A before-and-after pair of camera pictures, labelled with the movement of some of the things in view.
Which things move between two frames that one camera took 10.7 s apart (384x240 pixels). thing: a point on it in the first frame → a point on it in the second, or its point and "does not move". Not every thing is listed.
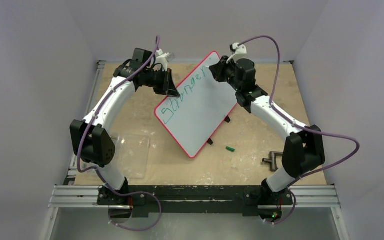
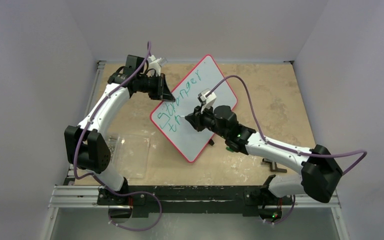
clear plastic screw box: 132,155 does not move
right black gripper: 220,70 → 198,118
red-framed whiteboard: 204,104 does not move
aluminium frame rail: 74,197 does not move
